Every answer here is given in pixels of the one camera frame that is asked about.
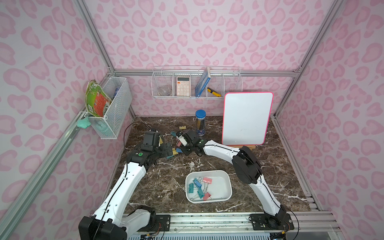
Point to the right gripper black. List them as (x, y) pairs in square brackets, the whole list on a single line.
[(188, 143)]

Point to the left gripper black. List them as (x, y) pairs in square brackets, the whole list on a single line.
[(165, 148)]

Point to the blue binder clip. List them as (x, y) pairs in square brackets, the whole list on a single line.
[(197, 183)]

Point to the pink binder clip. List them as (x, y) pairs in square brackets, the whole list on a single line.
[(206, 196)]

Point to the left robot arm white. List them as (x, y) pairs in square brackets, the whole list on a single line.
[(108, 222)]

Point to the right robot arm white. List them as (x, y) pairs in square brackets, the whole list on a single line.
[(247, 167)]

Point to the white storage tray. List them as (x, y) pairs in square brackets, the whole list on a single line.
[(220, 189)]

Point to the blue lid pencil canister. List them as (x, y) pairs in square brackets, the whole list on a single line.
[(201, 122)]

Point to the yellow utility knife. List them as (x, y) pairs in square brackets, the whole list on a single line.
[(216, 94)]

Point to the white calculator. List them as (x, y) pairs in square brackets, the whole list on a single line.
[(183, 86)]

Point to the pink framed whiteboard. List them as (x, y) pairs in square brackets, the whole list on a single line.
[(246, 117)]

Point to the blue book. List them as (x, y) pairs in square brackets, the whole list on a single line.
[(203, 82)]

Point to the green red snack bag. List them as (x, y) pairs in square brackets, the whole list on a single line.
[(97, 101)]

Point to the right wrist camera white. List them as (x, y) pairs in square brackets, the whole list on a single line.
[(182, 141)]

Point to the white mesh wall basket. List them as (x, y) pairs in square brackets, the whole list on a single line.
[(108, 127)]

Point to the wire shelf on back wall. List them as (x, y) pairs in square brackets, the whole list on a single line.
[(223, 80)]

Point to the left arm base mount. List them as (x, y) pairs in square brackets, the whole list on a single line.
[(156, 222)]

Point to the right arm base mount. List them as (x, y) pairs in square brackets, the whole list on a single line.
[(265, 222)]

